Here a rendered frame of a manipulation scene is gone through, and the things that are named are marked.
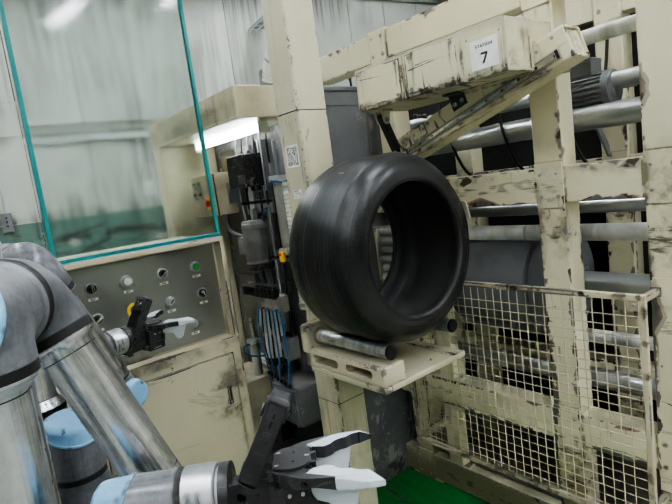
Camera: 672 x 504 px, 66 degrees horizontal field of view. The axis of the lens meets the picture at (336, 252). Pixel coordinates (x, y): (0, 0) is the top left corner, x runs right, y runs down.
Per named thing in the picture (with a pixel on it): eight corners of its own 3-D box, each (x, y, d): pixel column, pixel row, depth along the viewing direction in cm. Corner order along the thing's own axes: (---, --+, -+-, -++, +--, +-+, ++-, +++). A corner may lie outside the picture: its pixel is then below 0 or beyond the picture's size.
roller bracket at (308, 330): (303, 352, 175) (299, 324, 173) (386, 321, 199) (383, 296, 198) (308, 354, 172) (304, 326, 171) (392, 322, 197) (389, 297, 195)
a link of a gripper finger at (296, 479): (351, 479, 61) (294, 471, 66) (349, 465, 61) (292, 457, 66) (329, 498, 57) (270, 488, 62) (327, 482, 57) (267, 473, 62)
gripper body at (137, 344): (152, 340, 160) (116, 353, 150) (149, 313, 158) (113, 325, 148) (168, 345, 156) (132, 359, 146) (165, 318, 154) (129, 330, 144)
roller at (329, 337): (314, 343, 175) (313, 330, 174) (325, 339, 178) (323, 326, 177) (387, 362, 148) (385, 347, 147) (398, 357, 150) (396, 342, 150)
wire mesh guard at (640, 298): (418, 439, 216) (399, 276, 207) (421, 437, 217) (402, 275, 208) (657, 535, 146) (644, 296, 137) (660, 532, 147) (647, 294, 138)
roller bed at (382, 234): (382, 298, 215) (373, 228, 211) (406, 290, 224) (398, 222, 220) (417, 303, 199) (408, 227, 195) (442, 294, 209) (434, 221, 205)
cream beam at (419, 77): (358, 113, 186) (352, 71, 184) (405, 111, 201) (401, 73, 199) (507, 70, 138) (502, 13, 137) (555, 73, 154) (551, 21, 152)
